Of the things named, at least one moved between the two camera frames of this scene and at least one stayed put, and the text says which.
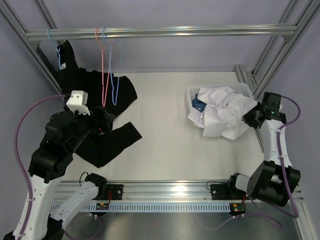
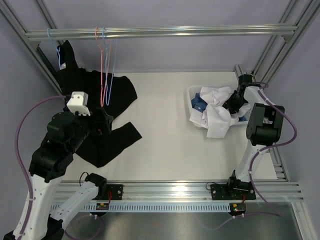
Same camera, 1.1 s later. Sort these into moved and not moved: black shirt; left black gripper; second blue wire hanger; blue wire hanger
Moved: blue wire hanger
Not moved: left black gripper; second blue wire hanger; black shirt
